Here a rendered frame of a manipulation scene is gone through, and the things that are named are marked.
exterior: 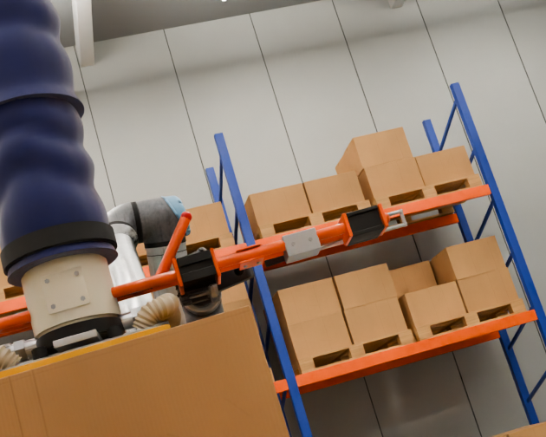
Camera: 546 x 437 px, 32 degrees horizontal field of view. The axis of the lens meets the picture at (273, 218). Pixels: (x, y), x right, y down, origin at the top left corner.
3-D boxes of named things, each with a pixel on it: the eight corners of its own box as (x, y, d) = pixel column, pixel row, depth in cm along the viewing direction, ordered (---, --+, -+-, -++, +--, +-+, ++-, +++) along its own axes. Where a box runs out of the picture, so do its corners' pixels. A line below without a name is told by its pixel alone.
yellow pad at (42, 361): (-17, 388, 164) (-23, 360, 165) (-4, 393, 174) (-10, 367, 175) (172, 333, 169) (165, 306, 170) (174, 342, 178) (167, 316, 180)
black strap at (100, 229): (-8, 262, 174) (-13, 242, 175) (16, 289, 196) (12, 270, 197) (112, 230, 177) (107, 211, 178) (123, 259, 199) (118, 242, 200)
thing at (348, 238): (349, 237, 187) (341, 213, 188) (344, 245, 194) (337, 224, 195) (389, 225, 188) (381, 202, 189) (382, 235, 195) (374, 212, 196)
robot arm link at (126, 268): (84, 200, 256) (131, 363, 202) (130, 193, 259) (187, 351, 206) (89, 236, 262) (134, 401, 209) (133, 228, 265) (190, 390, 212)
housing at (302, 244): (288, 257, 186) (282, 235, 187) (285, 264, 192) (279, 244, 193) (321, 247, 187) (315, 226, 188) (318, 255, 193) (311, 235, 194)
